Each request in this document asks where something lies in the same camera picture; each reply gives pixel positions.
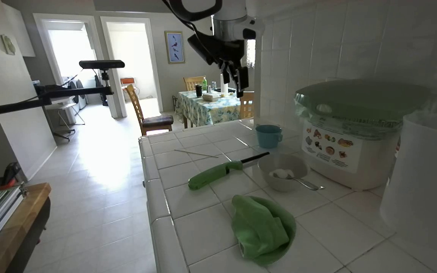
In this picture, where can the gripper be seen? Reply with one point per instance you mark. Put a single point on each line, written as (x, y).
(229, 50)

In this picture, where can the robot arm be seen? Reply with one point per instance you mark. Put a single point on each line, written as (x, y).
(230, 15)

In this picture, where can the blue cup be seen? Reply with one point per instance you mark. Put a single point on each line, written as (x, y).
(268, 136)

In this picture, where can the white paper towel roll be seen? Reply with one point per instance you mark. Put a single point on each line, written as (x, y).
(224, 86)

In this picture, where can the green bottle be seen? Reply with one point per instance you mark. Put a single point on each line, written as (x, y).
(204, 84)

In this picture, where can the dining table with floral tablecloth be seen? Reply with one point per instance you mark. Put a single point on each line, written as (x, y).
(207, 110)

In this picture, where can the framed bird picture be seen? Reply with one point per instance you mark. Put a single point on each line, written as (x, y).
(175, 47)

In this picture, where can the thin wooden skewer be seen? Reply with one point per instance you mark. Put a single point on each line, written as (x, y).
(195, 153)

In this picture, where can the wooden chair with dark seat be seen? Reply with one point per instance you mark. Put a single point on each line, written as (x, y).
(157, 121)

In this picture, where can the grey bowl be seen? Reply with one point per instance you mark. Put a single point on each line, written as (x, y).
(279, 163)

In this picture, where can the orange chair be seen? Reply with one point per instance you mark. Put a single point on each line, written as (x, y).
(127, 81)

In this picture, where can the white lump of food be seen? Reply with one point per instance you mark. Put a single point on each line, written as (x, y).
(282, 173)

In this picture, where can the metal spoon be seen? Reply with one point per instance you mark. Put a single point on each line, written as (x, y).
(305, 184)

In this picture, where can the white appliance with green lid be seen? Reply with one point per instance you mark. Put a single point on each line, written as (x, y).
(355, 125)

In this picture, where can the green cloth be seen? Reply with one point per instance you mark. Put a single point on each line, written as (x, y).
(262, 227)

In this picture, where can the white folding table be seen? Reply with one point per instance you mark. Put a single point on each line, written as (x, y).
(65, 110)

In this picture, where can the white plastic container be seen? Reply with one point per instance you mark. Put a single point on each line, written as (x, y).
(423, 182)

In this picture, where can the red and black clamp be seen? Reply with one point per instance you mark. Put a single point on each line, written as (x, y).
(9, 176)

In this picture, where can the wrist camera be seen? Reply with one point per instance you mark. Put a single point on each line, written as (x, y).
(200, 44)

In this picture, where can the camera on mount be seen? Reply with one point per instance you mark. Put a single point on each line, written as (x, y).
(70, 91)

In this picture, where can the wall decoration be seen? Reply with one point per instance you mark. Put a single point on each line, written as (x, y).
(8, 44)

